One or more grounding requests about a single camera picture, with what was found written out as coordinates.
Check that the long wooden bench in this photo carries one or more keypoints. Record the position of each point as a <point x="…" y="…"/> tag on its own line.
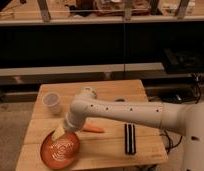
<point x="81" y="69"/>

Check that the orange ceramic bowl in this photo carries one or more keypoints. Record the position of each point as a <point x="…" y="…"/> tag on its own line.
<point x="61" y="153"/>

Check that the wooden table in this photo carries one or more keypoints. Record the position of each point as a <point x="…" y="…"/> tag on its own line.
<point x="98" y="151"/>

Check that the black vertical pole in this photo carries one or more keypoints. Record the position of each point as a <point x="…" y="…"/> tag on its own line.
<point x="124" y="50"/>

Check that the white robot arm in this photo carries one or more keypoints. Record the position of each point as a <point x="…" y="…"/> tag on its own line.
<point x="184" y="119"/>

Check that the orange toy carrot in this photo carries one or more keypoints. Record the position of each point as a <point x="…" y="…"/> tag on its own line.
<point x="92" y="128"/>

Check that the yellow foam gripper tip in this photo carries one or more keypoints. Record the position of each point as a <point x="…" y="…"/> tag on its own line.
<point x="59" y="131"/>

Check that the translucent plastic cup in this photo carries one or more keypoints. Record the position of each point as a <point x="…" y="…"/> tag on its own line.
<point x="51" y="101"/>

